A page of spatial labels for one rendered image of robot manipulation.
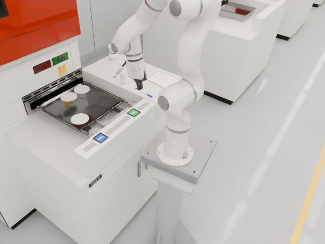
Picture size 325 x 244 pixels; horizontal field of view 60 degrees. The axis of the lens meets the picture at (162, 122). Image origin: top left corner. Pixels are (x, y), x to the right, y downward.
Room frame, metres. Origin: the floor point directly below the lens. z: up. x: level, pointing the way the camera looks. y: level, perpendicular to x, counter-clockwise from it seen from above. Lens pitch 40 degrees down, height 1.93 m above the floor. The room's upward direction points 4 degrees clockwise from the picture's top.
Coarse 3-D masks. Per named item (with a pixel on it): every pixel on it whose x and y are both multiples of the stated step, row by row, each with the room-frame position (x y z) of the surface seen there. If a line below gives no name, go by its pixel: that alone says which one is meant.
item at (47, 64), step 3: (42, 63) 1.44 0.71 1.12; (45, 63) 1.46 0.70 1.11; (48, 63) 1.48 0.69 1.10; (36, 66) 1.41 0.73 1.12; (39, 66) 1.42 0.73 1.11; (42, 66) 1.44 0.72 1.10; (45, 66) 1.46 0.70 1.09; (48, 66) 1.47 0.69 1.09; (36, 69) 1.40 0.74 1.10; (39, 69) 1.42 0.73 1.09; (42, 69) 1.43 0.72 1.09; (36, 72) 1.40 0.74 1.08
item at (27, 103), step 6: (72, 78) 1.59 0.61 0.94; (60, 84) 1.51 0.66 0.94; (66, 84) 1.54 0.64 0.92; (48, 90) 1.43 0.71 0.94; (54, 90) 1.46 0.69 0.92; (66, 90) 1.55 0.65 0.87; (36, 96) 1.36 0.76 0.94; (42, 96) 1.39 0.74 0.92; (54, 96) 1.47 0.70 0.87; (24, 102) 1.30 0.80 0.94; (30, 102) 1.32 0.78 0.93; (30, 108) 1.31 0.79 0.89; (36, 108) 1.34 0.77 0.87; (30, 114) 1.30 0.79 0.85
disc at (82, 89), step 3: (75, 87) 1.55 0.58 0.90; (78, 87) 1.55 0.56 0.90; (81, 87) 1.55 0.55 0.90; (84, 87) 1.55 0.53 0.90; (87, 87) 1.56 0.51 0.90; (75, 90) 1.51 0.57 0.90; (78, 90) 1.52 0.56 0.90; (81, 90) 1.52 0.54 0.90; (84, 90) 1.52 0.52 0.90; (87, 90) 1.52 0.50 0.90; (81, 93) 1.48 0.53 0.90
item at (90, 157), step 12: (132, 108) 1.28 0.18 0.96; (144, 108) 1.29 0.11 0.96; (120, 120) 1.17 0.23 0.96; (132, 120) 1.17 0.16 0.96; (144, 120) 1.24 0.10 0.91; (108, 132) 1.07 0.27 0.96; (120, 132) 1.07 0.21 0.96; (132, 132) 1.15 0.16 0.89; (84, 144) 0.97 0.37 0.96; (96, 144) 0.98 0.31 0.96; (108, 144) 1.00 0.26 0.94; (120, 144) 1.07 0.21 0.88; (84, 156) 0.89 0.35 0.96; (96, 156) 0.92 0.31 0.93; (108, 156) 0.99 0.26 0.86; (84, 168) 0.89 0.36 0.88; (96, 168) 0.92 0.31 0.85
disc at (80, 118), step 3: (78, 114) 1.27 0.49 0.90; (81, 114) 1.27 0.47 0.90; (84, 114) 1.27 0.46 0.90; (72, 117) 1.24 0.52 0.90; (75, 117) 1.24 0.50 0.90; (78, 117) 1.24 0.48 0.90; (81, 117) 1.25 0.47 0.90; (84, 117) 1.25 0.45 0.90; (87, 117) 1.25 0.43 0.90; (72, 120) 1.21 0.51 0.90; (75, 120) 1.22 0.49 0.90; (78, 120) 1.22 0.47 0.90; (81, 120) 1.22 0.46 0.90; (84, 120) 1.22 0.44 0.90; (87, 120) 1.22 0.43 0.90; (75, 123) 1.19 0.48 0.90; (78, 123) 1.19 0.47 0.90; (81, 123) 1.19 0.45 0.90
